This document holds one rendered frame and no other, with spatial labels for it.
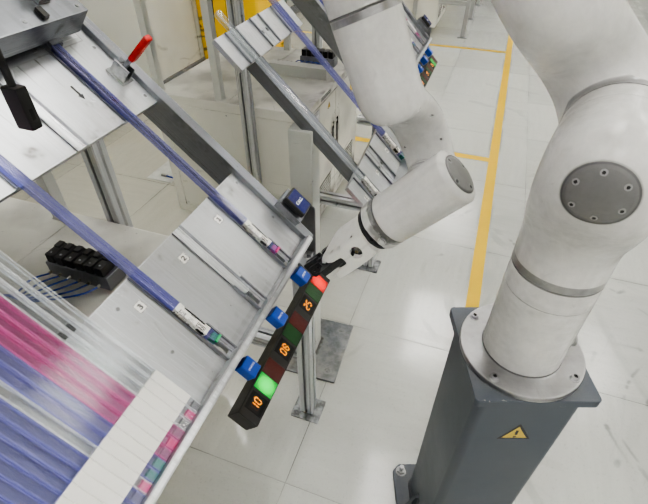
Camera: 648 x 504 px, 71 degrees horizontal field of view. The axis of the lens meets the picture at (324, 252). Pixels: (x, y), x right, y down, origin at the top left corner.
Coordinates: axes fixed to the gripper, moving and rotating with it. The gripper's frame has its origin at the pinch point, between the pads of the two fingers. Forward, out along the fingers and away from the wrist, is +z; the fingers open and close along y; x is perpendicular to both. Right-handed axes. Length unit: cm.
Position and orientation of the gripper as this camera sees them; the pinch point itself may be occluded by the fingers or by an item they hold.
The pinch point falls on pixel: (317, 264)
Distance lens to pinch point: 82.8
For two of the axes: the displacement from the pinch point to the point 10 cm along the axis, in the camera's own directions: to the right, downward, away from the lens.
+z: -6.3, 4.2, 6.5
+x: -7.0, -6.7, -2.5
